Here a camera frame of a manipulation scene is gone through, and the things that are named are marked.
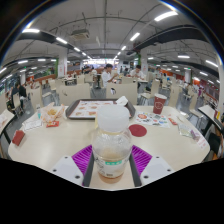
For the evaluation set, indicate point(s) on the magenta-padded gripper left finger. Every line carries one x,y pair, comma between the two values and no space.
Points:
66,168

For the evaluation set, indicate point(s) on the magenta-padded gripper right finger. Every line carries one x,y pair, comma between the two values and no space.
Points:
156,168

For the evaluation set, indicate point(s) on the clear white-capped drink bottle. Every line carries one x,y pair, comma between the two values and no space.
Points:
112,146

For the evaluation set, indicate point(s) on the flat round red coaster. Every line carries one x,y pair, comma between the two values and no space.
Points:
137,130

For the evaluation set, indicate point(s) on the small red sauce packet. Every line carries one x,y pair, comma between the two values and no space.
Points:
52,124

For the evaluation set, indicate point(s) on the clear plastic wrapper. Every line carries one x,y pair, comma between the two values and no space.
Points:
185,130

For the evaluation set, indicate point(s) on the colourful sticker sheet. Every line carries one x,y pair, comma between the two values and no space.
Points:
153,119

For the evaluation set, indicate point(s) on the dark food tray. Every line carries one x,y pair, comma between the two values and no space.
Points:
68,113

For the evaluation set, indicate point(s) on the red paper food pouch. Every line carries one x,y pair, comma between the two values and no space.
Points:
18,137

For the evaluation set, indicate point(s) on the crumpled food wrapper bag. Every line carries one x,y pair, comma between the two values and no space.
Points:
52,112

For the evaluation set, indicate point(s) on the small clear sanitizer bottle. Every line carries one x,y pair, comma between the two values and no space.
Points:
38,112

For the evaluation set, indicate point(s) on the red paper cup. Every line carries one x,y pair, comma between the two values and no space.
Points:
159,104

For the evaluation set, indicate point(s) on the cream plastic chair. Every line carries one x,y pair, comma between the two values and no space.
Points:
125,92
74,95

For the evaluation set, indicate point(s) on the white paper napkin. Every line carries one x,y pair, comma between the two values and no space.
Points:
122,101

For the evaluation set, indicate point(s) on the white neighbouring table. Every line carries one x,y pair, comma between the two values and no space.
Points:
208,112
6,118

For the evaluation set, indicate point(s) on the group of cream chairs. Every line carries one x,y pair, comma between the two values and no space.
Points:
154,87

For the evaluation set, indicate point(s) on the person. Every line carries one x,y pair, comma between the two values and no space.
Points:
137,72
106,77
15,93
22,90

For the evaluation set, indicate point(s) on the ceiling air conditioner unit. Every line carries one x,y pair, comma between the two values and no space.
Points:
80,34

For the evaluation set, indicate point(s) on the group of ceiling lights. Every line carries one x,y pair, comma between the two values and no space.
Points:
165,15

